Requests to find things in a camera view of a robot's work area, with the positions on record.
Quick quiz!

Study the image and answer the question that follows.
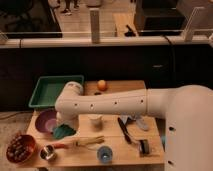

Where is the white angled bracket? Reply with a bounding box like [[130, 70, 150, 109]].
[[182, 6, 205, 42]]

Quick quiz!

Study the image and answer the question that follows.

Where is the white vertical post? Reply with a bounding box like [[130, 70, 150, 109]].
[[90, 8, 100, 43]]

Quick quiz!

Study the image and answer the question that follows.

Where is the red bowl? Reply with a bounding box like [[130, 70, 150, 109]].
[[6, 134, 36, 164]]

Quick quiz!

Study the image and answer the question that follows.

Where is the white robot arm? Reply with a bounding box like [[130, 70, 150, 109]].
[[55, 82, 213, 171]]

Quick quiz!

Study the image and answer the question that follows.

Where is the small black block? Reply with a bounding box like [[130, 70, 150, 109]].
[[139, 139, 150, 155]]

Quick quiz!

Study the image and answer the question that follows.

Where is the purple bowl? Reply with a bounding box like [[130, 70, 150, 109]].
[[35, 109, 57, 133]]

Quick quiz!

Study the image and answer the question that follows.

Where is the orange carrot toy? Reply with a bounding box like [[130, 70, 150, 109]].
[[51, 143, 73, 149]]

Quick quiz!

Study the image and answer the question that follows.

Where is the crumpled blue-grey cloth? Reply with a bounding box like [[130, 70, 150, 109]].
[[121, 115, 149, 131]]

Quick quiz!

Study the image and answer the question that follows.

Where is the green plastic tray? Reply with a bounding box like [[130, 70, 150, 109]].
[[29, 75, 84, 109]]

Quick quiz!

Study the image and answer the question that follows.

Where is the white cup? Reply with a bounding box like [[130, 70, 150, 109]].
[[89, 114, 102, 127]]

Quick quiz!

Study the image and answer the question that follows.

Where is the small metal cup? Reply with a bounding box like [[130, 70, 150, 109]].
[[40, 145, 56, 161]]

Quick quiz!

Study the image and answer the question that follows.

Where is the orange ball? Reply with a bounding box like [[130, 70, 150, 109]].
[[97, 80, 107, 91]]

